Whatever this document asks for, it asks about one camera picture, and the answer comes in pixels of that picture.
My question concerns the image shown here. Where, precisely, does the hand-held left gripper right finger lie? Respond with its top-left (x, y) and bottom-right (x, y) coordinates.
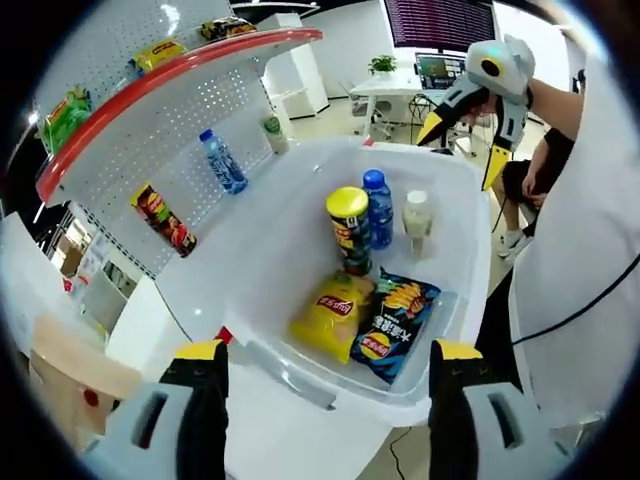
top-left (428, 339), bottom-right (571, 480)

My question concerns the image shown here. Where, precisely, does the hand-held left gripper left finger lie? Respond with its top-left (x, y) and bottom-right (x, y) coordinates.
top-left (82, 338), bottom-right (230, 480)

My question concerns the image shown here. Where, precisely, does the milky drink bottle green label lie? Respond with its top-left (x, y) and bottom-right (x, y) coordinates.
top-left (259, 115), bottom-right (291, 155)
top-left (402, 189), bottom-right (434, 259)

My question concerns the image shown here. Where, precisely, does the blue water bottle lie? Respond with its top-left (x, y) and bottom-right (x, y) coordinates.
top-left (198, 128), bottom-right (249, 195)
top-left (361, 168), bottom-right (394, 251)

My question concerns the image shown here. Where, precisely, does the dark blue chip bag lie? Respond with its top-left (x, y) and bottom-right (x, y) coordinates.
top-left (349, 267), bottom-right (442, 385)

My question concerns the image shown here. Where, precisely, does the yellow lid chip can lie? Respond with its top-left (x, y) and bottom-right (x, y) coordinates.
top-left (326, 186), bottom-right (375, 275)

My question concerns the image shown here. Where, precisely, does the yellow chip bag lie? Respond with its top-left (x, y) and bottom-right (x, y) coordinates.
top-left (127, 38), bottom-right (187, 79)
top-left (289, 271), bottom-right (376, 365)

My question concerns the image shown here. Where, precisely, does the white plastic shopping basket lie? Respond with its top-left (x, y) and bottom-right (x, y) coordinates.
top-left (157, 137), bottom-right (494, 426)

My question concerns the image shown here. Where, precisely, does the white red snack drink counter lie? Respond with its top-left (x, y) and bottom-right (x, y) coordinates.
top-left (29, 0), bottom-right (396, 480)

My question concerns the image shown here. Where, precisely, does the laptop computer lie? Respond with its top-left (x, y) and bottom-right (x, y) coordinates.
top-left (414, 52), bottom-right (469, 91)

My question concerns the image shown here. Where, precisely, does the white office desk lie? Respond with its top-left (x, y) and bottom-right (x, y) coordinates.
top-left (349, 74), bottom-right (451, 141)

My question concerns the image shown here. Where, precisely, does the white office chair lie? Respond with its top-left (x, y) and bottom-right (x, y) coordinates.
top-left (349, 94), bottom-right (396, 141)

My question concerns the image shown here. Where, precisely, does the large dark monitor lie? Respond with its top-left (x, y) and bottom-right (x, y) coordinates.
top-left (383, 0), bottom-right (496, 54)

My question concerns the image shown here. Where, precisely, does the potted green plant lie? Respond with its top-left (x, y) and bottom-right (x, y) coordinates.
top-left (368, 54), bottom-right (398, 76)

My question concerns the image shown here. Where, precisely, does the white cabinet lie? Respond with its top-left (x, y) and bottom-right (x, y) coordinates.
top-left (259, 13), bottom-right (330, 121)

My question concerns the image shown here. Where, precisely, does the red chip can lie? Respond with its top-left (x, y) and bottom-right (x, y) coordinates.
top-left (130, 183), bottom-right (198, 259)

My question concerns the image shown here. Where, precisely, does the black cable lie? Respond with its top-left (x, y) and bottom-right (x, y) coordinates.
top-left (510, 252), bottom-right (640, 347)

